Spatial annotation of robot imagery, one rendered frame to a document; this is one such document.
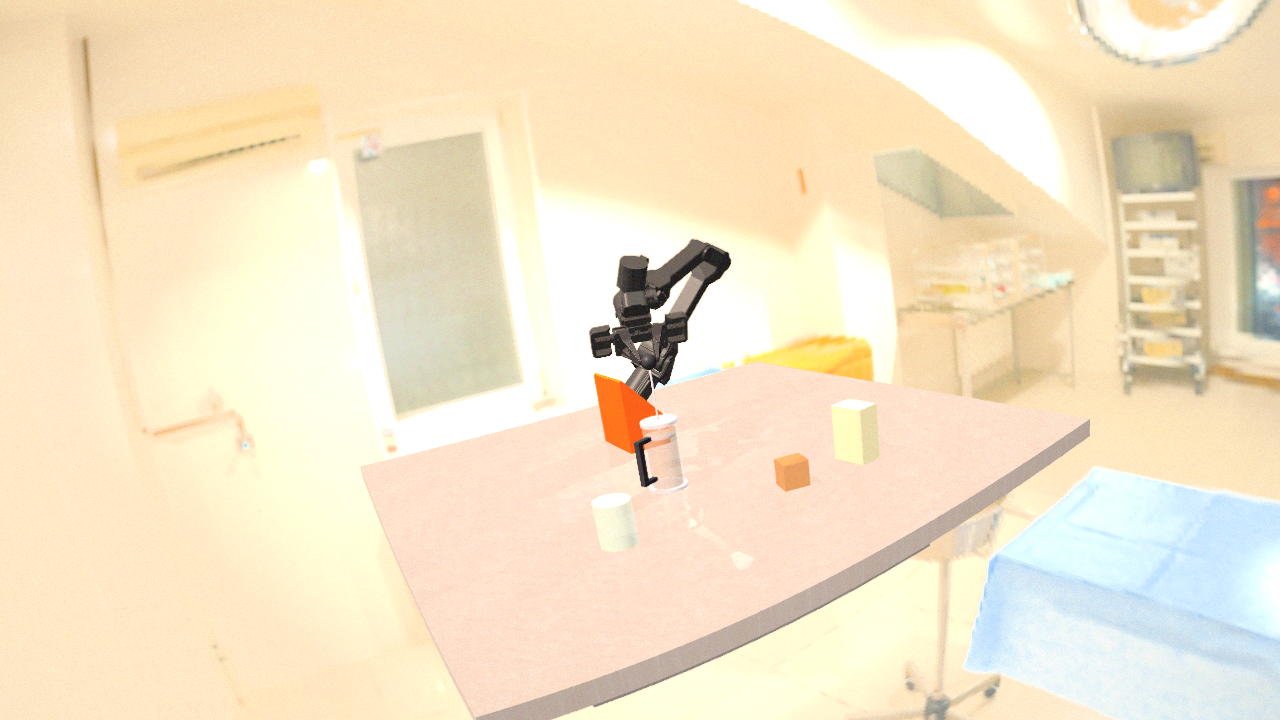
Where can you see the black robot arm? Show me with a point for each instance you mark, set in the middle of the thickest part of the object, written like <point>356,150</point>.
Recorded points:
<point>641,289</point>

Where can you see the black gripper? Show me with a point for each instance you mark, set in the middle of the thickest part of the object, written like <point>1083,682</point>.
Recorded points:
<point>638,329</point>

